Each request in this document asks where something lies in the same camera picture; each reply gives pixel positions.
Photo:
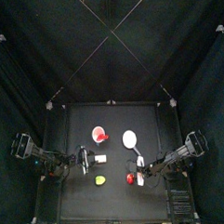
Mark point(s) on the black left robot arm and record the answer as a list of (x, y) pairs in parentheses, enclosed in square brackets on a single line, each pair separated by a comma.
[(41, 153)]

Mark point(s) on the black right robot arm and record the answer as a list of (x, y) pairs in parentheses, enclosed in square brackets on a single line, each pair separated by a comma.
[(181, 151)]

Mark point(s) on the red toy apple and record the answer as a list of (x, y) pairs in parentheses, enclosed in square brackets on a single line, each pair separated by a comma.
[(130, 178)]

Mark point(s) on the small white block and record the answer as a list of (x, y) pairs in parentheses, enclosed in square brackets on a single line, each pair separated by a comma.
[(100, 158)]

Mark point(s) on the red toy chili pepper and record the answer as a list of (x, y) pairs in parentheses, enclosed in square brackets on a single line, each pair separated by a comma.
[(102, 137)]

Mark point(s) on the red cup white inside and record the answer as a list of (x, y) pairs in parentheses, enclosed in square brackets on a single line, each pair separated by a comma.
[(98, 133)]

